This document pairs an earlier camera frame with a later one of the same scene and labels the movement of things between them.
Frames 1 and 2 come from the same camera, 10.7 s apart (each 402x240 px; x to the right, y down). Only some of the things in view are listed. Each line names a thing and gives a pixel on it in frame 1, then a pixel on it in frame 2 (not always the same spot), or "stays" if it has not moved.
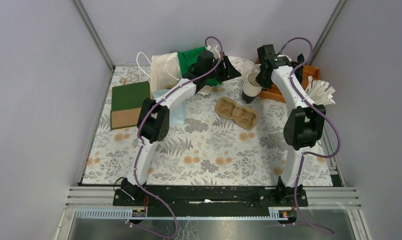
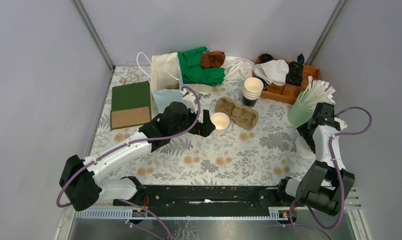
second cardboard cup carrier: [246, 118] stays
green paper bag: [127, 101] stays
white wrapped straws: [318, 91] stays
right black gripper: [264, 85] -> [303, 130]
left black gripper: [228, 72] -> [205, 128]
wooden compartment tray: [272, 92] stays
